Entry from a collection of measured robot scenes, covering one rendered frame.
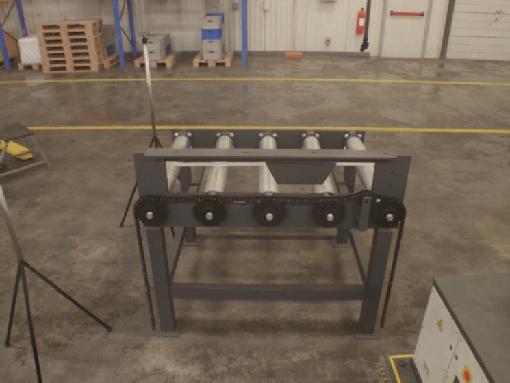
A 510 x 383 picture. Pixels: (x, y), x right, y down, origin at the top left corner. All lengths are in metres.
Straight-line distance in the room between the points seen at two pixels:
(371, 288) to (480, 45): 10.18
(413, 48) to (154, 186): 9.95
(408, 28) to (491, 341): 10.20
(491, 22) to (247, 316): 10.53
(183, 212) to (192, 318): 0.83
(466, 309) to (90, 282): 2.41
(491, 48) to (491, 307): 10.81
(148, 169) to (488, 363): 1.62
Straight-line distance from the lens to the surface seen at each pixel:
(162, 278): 2.46
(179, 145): 2.83
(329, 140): 3.05
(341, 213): 2.16
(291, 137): 3.01
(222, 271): 3.13
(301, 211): 2.18
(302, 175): 2.10
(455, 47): 11.95
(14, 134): 4.98
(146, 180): 2.17
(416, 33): 11.55
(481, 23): 12.11
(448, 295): 1.81
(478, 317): 1.76
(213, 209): 2.10
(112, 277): 3.22
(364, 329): 2.72
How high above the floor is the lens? 1.95
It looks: 28 degrees down
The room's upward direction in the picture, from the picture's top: straight up
